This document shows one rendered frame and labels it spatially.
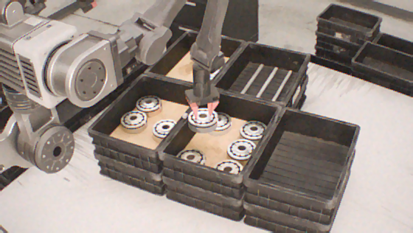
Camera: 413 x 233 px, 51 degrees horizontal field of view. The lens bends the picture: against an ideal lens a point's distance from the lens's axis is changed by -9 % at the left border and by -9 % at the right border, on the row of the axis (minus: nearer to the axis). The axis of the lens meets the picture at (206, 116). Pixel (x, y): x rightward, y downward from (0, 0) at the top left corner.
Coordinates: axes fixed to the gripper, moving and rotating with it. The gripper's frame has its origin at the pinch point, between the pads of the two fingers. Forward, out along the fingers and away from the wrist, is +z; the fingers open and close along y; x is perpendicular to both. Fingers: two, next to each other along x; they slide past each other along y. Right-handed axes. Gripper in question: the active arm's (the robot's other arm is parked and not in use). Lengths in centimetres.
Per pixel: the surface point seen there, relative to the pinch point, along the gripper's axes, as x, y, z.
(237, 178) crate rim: 29.3, -1.1, 4.2
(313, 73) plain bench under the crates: -44, -71, 24
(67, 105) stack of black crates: -113, 49, 59
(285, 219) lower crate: 40.9, -13.2, 16.2
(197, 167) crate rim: 19.9, 8.6, 4.6
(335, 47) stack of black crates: -104, -127, 50
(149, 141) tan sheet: -9.4, 18.0, 13.9
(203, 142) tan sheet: -1.2, -0.1, 13.4
